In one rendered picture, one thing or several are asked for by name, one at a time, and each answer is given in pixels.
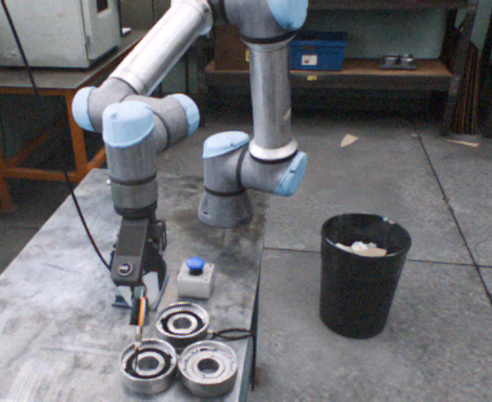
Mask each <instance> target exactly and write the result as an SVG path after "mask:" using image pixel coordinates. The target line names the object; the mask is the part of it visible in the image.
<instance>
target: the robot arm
mask: <svg viewBox="0 0 492 402"><path fill-rule="evenodd" d="M307 8H308V0H172V2H171V9H170V10H169V11H168V12H167V13H166V15H165V16H163V18H162V19H161V20H160V21H159V22H158V23H157V24H156V25H155V26H154V28H153V29H152V30H151V32H150V33H149V34H148V35H147V36H145V37H144V39H143V40H142V41H141V42H140V43H139V44H138V45H137V46H136V47H135V50H134V51H133V52H132V53H131V54H130V55H129V56H128V57H126V58H125V60H124V61H123V62H122V63H121V64H120V66H119V67H118V68H117V69H116V71H115V72H114V73H113V74H112V75H111V76H110V77H109V78H108V79H107V80H106V81H105V82H104V83H103V85H102V86H101V87H100V88H96V87H92V88H83V89H81V90H80V91H78V93H77V94H76V96H75V99H74V102H73V114H74V118H75V120H76V123H77V124H78V125H79V126H80V127H82V128H84V129H87V130H91V131H94V132H96V133H102V137H103V141H104V142H105V147H106V155H107V164H108V171H109V178H110V180H108V182H107V185H108V186H110V187H111V195H112V201H113V205H114V211H115V213H116V214H118V215H121V216H122V218H121V224H120V228H119V230H118V232H117V234H116V236H117V239H116V242H115V243H114V244H113V248H115V251H112V252H111V253H110V256H111V259H110V266H109V267H110V278H111V279H112V280H113V283H114V284H115V285H116V286H117V287H118V289H119V291H120V293H121V294H122V296H123V297H124V298H125V299H126V301H127V303H128V304H129V305H130V306H132V298H135V296H134V289H135V288H134V287H139V286H140V285H141V281H142V276H144V284H145V286H146V287H147V293H146V295H147V297H148V304H147V306H148V308H149V310H151V311H152V310H153V309H154V308H155V306H156V305H157V303H158V300H159V297H160V294H161V291H162V286H164V283H165V278H166V275H167V264H166V261H165V260H164V258H163V256H164V255H159V244H160V242H161V240H162V252H164V251H165V249H166V247H167V245H168V241H167V225H166V220H165V219H158V218H156V214H155V211H156V209H157V199H158V183H157V171H156V156H157V155H159V154H160V153H162V152H163V151H166V150H168V149H170V148H171V147H173V146H175V145H177V144H179V143H182V142H184V141H185V140H186V139H187V138H188V136H189V135H190V134H192V133H193V132H194V131H195V130H196V128H197V126H198V123H199V114H198V110H197V107H196V105H195V104H194V102H193V101H192V100H191V98H189V97H188V96H186V95H182V94H174V95H168V96H166V97H165V98H162V99H157V98H152V97H149V95H150V94H151V92H152V91H153V90H154V89H155V88H156V86H157V85H158V84H159V83H160V81H161V79H162V78H164V77H165V76H166V75H167V73H168V72H169V71H170V70H171V68H172V67H173V66H174V65H175V63H176V61H177V60H178V59H179V58H180V57H181V55H183V54H184V53H185V52H186V51H187V49H188V48H189V47H190V45H191V43H192V42H193V41H194V40H195V39H196V37H197V36H198V35H204V34H207V33H208V32H209V30H210V29H211V27H213V26H215V25H223V24H228V25H236V26H240V36H241V40H242V41H243V42H244V43H246V44H247V45H248V47H249V61H250V76H251V90H252V105H253V118H254V132H255V138H254V139H253V140H252V141H251V142H250V138H249V135H248V134H246V133H244V132H236V131H233V132H224V133H218V134H215V135H213V136H211V137H210V138H209V139H208V140H207V141H206V142H205V150H203V167H205V191H203V193H202V196H201V200H200V203H199V206H198V217H199V219H200V221H201V222H202V223H205V224H207V225H209V226H212V227H215V228H222V229H229V228H236V227H240V226H243V225H246V224H247V223H249V222H250V221H251V219H252V217H253V206H252V203H251V200H250V196H249V193H248V189H250V190H257V191H261V192H266V193H271V194H274V195H279V196H285V197H287V196H291V195H292V194H293V193H294V192H295V191H296V189H297V188H298V186H299V185H300V184H301V182H302V178H303V175H304V172H305V168H306V162H307V157H306V154H305V153H303V152H302V151H301V152H299V150H298V149H297V141H296V139H295V138H294V137H293V136H291V115H290V62H289V41H290V40H292V39H293V38H294V37H295V36H296V34H297V29H298V28H300V27H301V26H302V24H303V22H304V19H305V17H306V15H307V11H306V9H307ZM249 142H250V143H249ZM156 223H157V224H158V223H161V225H160V226H159V225H156ZM164 232H165V238H164ZM160 238H161V240H160ZM148 269H149V270H148ZM144 270H145V275H144Z"/></svg>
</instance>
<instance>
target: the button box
mask: <svg viewBox="0 0 492 402"><path fill-rule="evenodd" d="M213 281H214V265H212V264H205V267H203V268H202V269H200V270H198V271H197V272H193V270H191V269H190V268H188V266H187V262H186V261H183V265H182V267H181V270H180V273H179V275H178V278H177V293H178V296H183V297H194V298H202V299H209V298H210V295H211V292H212V286H213Z"/></svg>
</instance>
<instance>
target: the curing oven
mask: <svg viewBox="0 0 492 402"><path fill-rule="evenodd" d="M4 1H5V3H6V7H8V10H9V12H10V15H11V19H12V23H13V25H14V27H15V30H16V32H17V35H18V39H19V41H20V44H22V47H23V50H24V52H25V56H26V59H27V60H28V63H29V66H55V67H72V68H81V72H82V73H86V72H88V69H87V68H88V66H89V67H90V65H92V64H93V63H95V62H96V61H98V60H99V59H100V58H102V57H103V56H105V55H107V54H109V53H110V52H117V51H118V47H119V46H121V45H122V44H123V29H122V19H121V0H4ZM0 65H7V69H8V70H12V69H13V66H25V64H24V61H23V58H22V56H21V53H19V50H18V48H17V45H16V42H15V40H14V36H13V33H12V31H11V26H10V24H9V20H8V18H7V16H6V15H5V13H4V11H3V8H2V6H1V2H0Z"/></svg>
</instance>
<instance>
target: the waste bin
mask: <svg viewBox="0 0 492 402"><path fill-rule="evenodd" d="M321 235H322V242H321V254H322V255H321V259H322V271H321V299H320V316H321V320H322V321H323V323H324V324H325V325H326V326H327V327H328V328H329V329H332V330H333V331H335V332H337V334H339V335H342V336H345V337H350V338H369V337H372V336H375V335H377V334H380V333H381V332H382V331H383V330H384V328H385V325H386V322H387V319H388V317H389V313H390V309H391V303H392V300H393V297H394V292H396V290H395V289H397V286H398V282H399V280H400V277H401V272H402V270H403V267H404V264H405V261H406V258H407V253H408V251H409V250H410V248H411V244H412V240H411V236H410V234H409V233H408V231H407V230H406V229H405V228H404V227H403V226H402V225H401V224H399V223H398V222H395V221H393V219H391V218H388V217H386V216H384V215H379V214H375V213H369V212H344V213H339V214H336V215H332V216H330V217H329V218H328V219H327V220H326V222H325V223H324V224H323V226H322V231H321ZM356 242H358V243H360V242H362V244H364V245H366V244H368V246H369V244H370V243H372V244H376V248H377V249H383V250H387V252H386V253H385V254H384V255H383V256H370V255H361V254H356V253H353V252H349V251H347V250H344V249H342V248H340V247H338V246H336V244H338V243H339V244H341V245H343V246H345V247H348V248H349V249H351V247H352V245H353V244H354V243H356Z"/></svg>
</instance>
